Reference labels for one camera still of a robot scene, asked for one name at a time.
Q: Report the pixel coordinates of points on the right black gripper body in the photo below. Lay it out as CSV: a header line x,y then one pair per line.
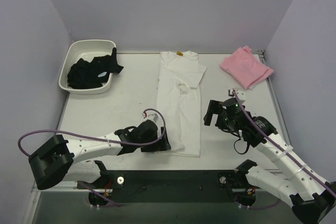
x,y
217,115

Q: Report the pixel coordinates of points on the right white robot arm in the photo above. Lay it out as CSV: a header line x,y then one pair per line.
x,y
310,196

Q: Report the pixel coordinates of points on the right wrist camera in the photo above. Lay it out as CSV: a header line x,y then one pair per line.
x,y
237,92

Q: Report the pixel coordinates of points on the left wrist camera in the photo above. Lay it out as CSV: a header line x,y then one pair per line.
x,y
150,116

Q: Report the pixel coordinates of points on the white plastic bin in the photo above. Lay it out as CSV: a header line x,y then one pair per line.
x,y
86,50

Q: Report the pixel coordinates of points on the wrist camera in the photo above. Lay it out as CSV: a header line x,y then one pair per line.
x,y
150,116
237,92

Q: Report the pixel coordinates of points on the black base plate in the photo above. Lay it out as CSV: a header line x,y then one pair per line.
x,y
169,195

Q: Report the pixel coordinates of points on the pink folded t shirt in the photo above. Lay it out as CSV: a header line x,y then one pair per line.
x,y
244,67

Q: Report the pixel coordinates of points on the aluminium right side rail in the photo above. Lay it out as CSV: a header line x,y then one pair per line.
x,y
267,105

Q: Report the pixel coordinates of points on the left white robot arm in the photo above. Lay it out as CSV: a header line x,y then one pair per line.
x,y
60,159

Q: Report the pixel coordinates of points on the black t shirt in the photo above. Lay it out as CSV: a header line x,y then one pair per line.
x,y
90,75

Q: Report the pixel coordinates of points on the aluminium rail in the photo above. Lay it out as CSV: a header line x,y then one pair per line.
x,y
267,105
65,184

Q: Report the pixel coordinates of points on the white t shirt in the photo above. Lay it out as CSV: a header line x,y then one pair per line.
x,y
179,101

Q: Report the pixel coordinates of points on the aluminium front rail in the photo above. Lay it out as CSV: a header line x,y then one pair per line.
x,y
65,184

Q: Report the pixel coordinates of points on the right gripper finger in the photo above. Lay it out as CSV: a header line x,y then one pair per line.
x,y
214,107
207,119

